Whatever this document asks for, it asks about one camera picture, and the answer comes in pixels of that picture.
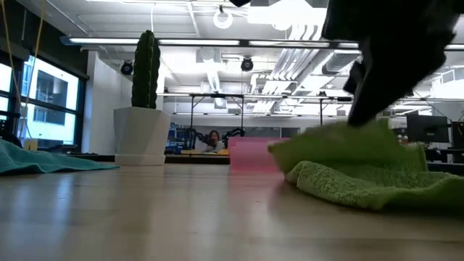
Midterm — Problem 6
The black computer monitor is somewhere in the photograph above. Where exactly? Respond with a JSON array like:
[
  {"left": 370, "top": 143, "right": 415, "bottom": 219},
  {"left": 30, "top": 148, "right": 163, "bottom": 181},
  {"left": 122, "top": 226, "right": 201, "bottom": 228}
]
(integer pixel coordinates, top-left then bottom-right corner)
[
  {"left": 406, "top": 115, "right": 451, "bottom": 144},
  {"left": 451, "top": 120, "right": 464, "bottom": 150}
]

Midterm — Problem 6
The lime green microfiber towel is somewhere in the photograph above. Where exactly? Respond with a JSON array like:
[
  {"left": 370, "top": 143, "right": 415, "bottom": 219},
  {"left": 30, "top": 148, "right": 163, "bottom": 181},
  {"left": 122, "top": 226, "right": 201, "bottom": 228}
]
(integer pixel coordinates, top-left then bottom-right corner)
[{"left": 267, "top": 120, "right": 464, "bottom": 212}]

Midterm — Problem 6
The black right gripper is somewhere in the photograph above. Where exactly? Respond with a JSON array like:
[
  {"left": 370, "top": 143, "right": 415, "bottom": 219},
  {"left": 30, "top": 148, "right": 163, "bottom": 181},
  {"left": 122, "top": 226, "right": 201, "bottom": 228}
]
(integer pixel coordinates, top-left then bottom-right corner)
[{"left": 321, "top": 0, "right": 464, "bottom": 128}]

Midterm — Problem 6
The person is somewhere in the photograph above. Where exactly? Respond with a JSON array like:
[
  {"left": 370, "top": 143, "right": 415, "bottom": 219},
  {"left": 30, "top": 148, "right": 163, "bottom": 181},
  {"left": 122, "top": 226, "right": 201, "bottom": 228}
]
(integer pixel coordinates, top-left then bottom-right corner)
[{"left": 202, "top": 130, "right": 226, "bottom": 154}]

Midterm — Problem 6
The yellow hanging cable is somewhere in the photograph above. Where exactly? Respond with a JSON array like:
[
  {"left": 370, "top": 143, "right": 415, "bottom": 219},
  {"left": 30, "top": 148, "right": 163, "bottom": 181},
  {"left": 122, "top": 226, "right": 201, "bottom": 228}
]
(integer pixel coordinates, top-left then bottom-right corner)
[{"left": 1, "top": 0, "right": 47, "bottom": 141}]

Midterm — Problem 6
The black window frame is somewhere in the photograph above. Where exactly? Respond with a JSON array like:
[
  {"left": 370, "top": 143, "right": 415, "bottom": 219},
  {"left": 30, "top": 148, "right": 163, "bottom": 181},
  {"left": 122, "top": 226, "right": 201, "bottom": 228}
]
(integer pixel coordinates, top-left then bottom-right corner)
[{"left": 0, "top": 50, "right": 90, "bottom": 153}]

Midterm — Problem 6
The teal microfiber towel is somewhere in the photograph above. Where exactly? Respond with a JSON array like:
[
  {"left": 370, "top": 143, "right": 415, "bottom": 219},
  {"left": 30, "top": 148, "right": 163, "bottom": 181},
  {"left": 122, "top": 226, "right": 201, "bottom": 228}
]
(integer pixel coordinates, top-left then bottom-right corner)
[{"left": 0, "top": 139, "right": 120, "bottom": 176}]

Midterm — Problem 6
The long ceiling light bar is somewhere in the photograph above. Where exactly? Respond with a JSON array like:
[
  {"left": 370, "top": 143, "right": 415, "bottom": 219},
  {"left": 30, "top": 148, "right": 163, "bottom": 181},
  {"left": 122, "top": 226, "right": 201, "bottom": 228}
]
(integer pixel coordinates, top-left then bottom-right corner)
[{"left": 59, "top": 36, "right": 464, "bottom": 51}]

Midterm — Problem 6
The pink translucent plastic basket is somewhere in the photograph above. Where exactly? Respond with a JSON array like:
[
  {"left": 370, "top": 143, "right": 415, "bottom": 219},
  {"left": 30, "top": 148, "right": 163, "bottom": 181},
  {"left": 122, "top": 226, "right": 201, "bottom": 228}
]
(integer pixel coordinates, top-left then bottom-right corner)
[{"left": 227, "top": 136, "right": 291, "bottom": 173}]

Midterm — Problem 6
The black background rig frame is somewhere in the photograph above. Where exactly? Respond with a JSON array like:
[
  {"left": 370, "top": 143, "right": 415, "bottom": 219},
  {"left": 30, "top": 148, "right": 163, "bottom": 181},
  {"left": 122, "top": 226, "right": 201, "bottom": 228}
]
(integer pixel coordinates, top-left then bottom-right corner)
[
  {"left": 318, "top": 94, "right": 353, "bottom": 126},
  {"left": 187, "top": 93, "right": 247, "bottom": 138}
]

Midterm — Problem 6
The white ring ceiling lamp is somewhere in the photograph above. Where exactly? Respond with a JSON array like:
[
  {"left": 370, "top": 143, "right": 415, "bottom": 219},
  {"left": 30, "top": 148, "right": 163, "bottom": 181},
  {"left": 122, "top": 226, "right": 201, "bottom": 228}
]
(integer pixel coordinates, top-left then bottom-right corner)
[{"left": 212, "top": 7, "right": 234, "bottom": 30}]

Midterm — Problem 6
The white faceted plant pot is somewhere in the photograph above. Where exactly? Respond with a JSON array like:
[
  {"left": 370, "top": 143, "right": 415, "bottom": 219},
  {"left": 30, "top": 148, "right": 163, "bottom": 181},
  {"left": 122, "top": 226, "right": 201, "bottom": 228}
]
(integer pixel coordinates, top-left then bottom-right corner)
[{"left": 112, "top": 106, "right": 172, "bottom": 167}]

